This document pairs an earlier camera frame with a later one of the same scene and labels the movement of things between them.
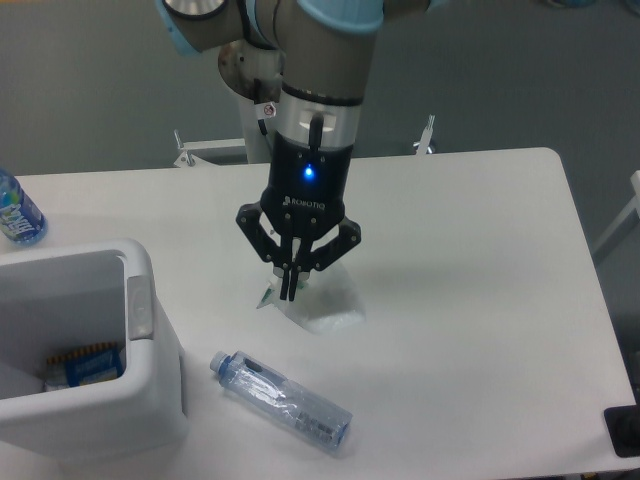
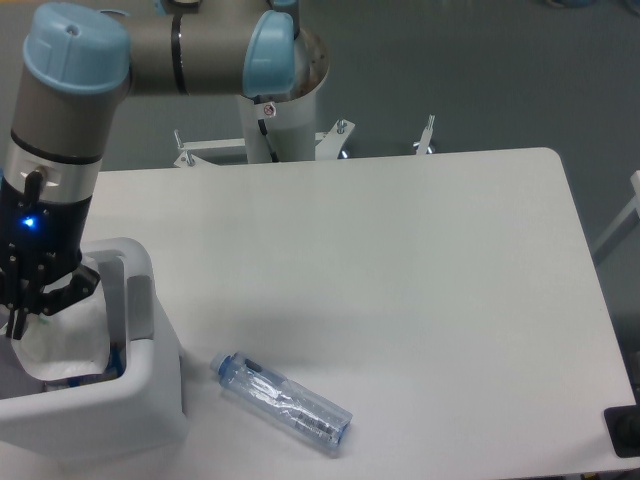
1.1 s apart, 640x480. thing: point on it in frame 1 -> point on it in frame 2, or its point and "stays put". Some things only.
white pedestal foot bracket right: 425,139 stays put
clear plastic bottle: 305,415 stays put
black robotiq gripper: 304,199 -> 40,239
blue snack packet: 98,363 stays put
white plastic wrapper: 330,300 -> 71,342
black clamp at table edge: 623,427 stays put
